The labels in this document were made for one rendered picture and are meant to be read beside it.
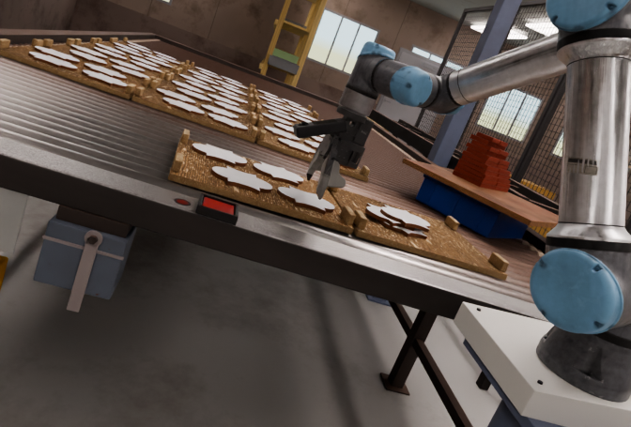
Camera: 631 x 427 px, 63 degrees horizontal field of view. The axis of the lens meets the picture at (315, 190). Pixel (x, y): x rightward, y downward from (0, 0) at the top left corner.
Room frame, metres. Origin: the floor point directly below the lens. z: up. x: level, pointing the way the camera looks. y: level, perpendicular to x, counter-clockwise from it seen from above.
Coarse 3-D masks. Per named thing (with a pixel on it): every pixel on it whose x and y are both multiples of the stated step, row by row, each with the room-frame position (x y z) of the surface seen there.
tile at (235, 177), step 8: (216, 168) 1.11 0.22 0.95; (224, 168) 1.13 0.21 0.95; (232, 168) 1.16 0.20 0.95; (216, 176) 1.07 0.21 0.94; (224, 176) 1.07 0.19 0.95; (232, 176) 1.09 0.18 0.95; (240, 176) 1.12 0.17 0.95; (248, 176) 1.14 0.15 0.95; (232, 184) 1.06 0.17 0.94; (240, 184) 1.07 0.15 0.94; (248, 184) 1.08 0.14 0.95; (256, 184) 1.11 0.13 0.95; (264, 184) 1.13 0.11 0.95; (256, 192) 1.07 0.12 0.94; (264, 192) 1.10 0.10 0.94
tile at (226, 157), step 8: (192, 144) 1.24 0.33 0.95; (200, 144) 1.27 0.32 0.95; (200, 152) 1.21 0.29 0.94; (208, 152) 1.22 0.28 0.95; (216, 152) 1.25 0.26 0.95; (224, 152) 1.29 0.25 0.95; (232, 152) 1.32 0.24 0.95; (224, 160) 1.22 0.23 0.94; (232, 160) 1.23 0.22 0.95; (240, 160) 1.26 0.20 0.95
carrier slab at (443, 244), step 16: (336, 192) 1.37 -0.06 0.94; (352, 192) 1.45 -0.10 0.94; (352, 208) 1.27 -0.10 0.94; (400, 208) 1.49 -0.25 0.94; (352, 224) 1.14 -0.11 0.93; (368, 224) 1.17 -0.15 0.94; (432, 224) 1.44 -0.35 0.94; (384, 240) 1.12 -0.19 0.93; (400, 240) 1.14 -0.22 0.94; (416, 240) 1.20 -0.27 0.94; (432, 240) 1.26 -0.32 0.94; (448, 240) 1.33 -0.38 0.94; (464, 240) 1.40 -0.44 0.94; (432, 256) 1.15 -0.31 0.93; (448, 256) 1.17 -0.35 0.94; (464, 256) 1.23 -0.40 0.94; (480, 256) 1.29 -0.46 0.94; (480, 272) 1.19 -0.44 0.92; (496, 272) 1.20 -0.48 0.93
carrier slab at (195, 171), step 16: (192, 160) 1.13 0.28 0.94; (208, 160) 1.18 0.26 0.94; (176, 176) 0.99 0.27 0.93; (192, 176) 1.01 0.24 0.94; (208, 176) 1.06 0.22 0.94; (256, 176) 1.21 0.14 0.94; (304, 176) 1.41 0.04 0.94; (224, 192) 1.01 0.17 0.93; (240, 192) 1.03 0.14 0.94; (272, 192) 1.13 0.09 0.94; (272, 208) 1.04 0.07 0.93; (288, 208) 1.05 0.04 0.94; (304, 208) 1.10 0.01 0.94; (336, 208) 1.20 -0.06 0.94; (320, 224) 1.07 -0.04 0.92; (336, 224) 1.08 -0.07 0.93
